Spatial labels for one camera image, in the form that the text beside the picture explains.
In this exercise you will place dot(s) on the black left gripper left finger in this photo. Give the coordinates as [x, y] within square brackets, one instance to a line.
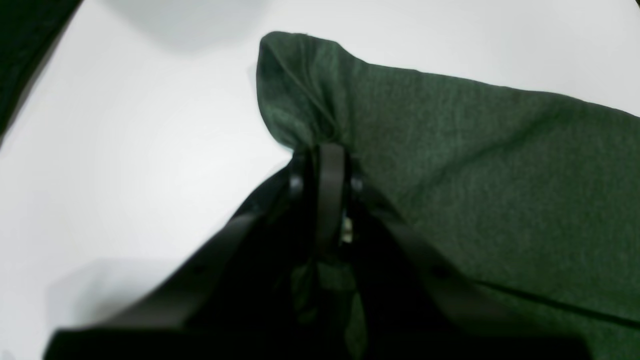
[288, 196]

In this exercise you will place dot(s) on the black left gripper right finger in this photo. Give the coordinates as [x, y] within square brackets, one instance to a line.
[342, 188]

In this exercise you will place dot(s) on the dark green long-sleeve shirt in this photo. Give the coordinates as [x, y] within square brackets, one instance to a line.
[534, 195]

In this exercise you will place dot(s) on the black garment on right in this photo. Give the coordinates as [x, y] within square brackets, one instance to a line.
[29, 32]

